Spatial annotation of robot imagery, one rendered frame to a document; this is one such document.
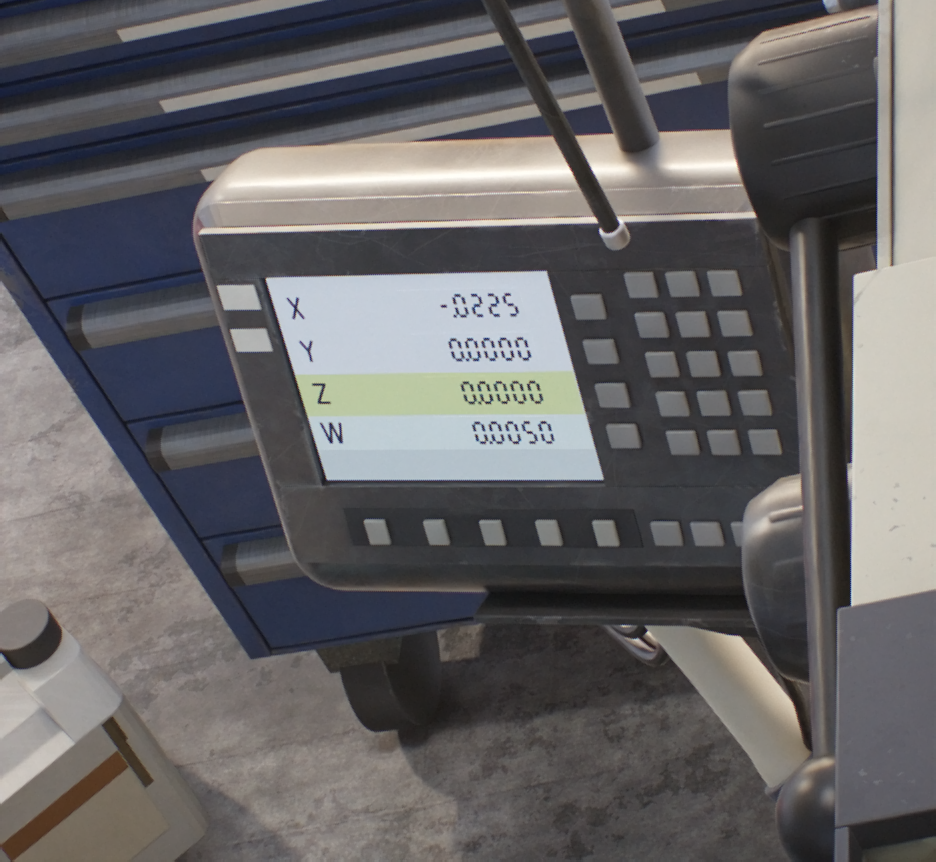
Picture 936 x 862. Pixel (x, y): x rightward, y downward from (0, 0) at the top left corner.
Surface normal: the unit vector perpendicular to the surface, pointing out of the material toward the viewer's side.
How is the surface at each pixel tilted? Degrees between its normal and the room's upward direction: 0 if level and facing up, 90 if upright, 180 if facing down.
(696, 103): 90
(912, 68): 45
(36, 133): 90
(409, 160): 19
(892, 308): 0
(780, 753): 54
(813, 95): 26
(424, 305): 70
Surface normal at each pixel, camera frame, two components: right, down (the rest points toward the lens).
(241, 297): -0.40, 0.50
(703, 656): -0.17, 0.19
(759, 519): -0.72, -0.52
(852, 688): -0.36, -0.65
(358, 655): -0.11, 0.75
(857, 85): -0.36, -0.25
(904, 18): -0.92, -0.31
